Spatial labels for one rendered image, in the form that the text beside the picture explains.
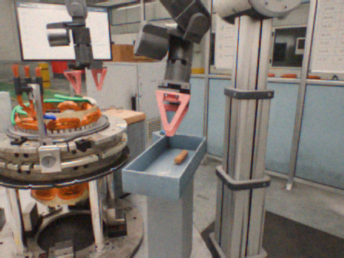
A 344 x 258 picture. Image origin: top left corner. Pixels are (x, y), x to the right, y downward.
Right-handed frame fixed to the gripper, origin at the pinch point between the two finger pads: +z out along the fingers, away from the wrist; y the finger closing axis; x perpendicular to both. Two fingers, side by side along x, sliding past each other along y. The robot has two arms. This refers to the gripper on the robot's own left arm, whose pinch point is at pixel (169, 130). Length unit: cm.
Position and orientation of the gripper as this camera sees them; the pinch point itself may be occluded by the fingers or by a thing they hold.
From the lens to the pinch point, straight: 55.3
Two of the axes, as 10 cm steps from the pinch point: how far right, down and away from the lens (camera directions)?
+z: -1.4, 9.8, -1.4
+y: -0.3, -1.5, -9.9
